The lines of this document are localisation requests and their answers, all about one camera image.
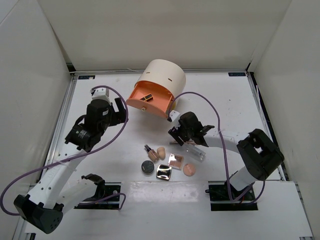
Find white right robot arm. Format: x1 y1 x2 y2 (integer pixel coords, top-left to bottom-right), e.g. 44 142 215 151
168 110 285 200

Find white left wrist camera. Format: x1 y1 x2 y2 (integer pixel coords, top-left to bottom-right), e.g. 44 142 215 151
90 87 111 104

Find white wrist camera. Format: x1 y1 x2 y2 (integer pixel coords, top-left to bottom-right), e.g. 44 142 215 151
167 110 180 123
90 87 111 104

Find pink eyeshadow palette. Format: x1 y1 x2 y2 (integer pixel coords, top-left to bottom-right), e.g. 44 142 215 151
168 153 184 170

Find black gold lipstick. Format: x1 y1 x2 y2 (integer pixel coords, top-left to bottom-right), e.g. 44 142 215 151
140 93 154 102

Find foundation bottle with pump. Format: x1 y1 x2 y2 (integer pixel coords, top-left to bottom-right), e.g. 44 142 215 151
144 144 160 163

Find beige makeup sponge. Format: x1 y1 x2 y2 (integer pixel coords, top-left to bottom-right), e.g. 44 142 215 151
156 146 166 160

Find orange drawer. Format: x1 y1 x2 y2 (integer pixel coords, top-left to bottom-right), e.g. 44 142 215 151
126 82 174 119

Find yellow drawer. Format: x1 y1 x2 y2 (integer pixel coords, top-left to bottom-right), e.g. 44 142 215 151
166 99 177 116

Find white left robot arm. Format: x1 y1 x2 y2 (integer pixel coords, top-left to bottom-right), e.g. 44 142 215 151
13 97 128 234

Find blue label sticker left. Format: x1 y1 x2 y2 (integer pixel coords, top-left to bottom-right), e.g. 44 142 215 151
78 75 96 80

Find blue label sticker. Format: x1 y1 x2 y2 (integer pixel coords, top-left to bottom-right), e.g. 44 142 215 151
228 72 247 77
78 75 96 80

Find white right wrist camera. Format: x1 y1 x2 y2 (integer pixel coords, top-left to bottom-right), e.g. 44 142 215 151
167 110 180 123

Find round pink powder puff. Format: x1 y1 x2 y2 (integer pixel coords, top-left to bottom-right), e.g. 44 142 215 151
182 163 196 177

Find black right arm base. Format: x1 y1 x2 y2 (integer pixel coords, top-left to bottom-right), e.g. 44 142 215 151
205 183 258 212

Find round black compact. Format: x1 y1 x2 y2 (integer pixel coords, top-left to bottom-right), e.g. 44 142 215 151
141 160 155 175

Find blue label sticker right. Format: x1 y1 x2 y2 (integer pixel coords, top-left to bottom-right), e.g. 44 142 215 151
228 72 247 77

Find cream drawer organizer shell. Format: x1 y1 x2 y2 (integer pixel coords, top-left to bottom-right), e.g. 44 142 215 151
134 59 186 97

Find square black gold compact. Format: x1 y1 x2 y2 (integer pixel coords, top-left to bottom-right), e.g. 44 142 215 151
156 164 172 181

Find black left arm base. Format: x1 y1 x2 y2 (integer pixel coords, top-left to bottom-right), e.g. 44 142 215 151
74 173 127 210

